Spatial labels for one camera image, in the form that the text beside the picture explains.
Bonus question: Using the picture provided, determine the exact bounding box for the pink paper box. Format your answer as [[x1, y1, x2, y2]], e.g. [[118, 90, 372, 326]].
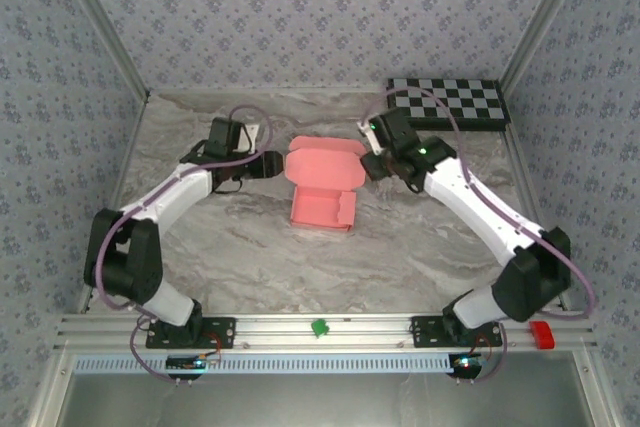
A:
[[283, 135, 368, 233]]

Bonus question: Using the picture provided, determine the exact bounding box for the black grey chessboard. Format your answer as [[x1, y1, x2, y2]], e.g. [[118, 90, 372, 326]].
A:
[[387, 77, 512, 132]]

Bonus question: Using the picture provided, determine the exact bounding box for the left circuit board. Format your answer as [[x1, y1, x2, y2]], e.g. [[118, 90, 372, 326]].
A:
[[166, 354, 221, 373]]

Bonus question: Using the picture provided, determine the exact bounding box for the circuit board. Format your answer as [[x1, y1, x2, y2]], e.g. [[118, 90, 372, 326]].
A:
[[166, 354, 221, 373], [448, 352, 494, 378]]

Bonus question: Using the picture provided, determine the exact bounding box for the right circuit board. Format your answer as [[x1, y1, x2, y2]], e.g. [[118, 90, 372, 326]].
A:
[[448, 352, 494, 378]]

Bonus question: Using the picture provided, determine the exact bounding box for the red plastic block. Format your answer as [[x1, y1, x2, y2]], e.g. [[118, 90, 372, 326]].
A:
[[529, 320, 556, 350]]

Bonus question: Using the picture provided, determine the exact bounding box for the grey metal sheet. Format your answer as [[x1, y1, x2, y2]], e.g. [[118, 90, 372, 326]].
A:
[[52, 371, 599, 427]]

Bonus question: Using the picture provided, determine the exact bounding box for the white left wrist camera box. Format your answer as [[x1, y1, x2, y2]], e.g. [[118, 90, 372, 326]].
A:
[[234, 121, 262, 154]]

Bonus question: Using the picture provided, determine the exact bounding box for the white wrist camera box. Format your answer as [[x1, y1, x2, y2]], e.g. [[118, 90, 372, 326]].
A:
[[234, 121, 262, 154], [357, 119, 381, 153]]

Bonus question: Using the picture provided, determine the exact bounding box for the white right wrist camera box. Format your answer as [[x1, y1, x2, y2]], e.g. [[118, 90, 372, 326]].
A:
[[357, 119, 381, 153]]

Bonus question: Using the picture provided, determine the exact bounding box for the aluminium rear rail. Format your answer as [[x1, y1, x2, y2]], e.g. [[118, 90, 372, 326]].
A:
[[148, 86, 390, 96]]

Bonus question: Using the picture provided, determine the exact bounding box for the aluminium side rail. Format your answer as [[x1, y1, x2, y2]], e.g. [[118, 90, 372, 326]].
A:
[[74, 94, 151, 313], [501, 89, 572, 312]]

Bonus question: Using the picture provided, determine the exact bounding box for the aluminium frame post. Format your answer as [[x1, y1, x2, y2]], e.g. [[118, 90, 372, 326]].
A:
[[499, 0, 599, 94], [47, 0, 152, 101]]

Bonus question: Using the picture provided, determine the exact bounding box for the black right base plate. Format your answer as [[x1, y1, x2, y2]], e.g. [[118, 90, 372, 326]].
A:
[[410, 315, 503, 350]]

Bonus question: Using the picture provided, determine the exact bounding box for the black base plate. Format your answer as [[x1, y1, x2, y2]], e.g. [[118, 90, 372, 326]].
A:
[[145, 315, 237, 350], [410, 315, 503, 350]]

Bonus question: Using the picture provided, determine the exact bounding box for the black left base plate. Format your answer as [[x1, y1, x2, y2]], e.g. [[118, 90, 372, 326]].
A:
[[145, 315, 237, 350]]

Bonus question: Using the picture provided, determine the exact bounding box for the aluminium mounting rail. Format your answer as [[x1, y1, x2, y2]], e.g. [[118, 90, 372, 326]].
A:
[[53, 311, 599, 353]]

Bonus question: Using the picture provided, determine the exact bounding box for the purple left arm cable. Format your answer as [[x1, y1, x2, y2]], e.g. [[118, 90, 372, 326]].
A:
[[96, 104, 274, 386]]

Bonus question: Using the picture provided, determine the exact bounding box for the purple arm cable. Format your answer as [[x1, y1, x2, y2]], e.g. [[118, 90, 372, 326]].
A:
[[96, 104, 274, 386], [367, 88, 597, 384]]

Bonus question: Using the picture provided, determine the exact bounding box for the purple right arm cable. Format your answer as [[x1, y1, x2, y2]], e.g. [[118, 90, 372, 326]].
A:
[[367, 88, 597, 384]]

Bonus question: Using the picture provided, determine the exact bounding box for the pale blue slotted cable duct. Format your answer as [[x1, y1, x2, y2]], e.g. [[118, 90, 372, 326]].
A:
[[73, 352, 464, 375]]

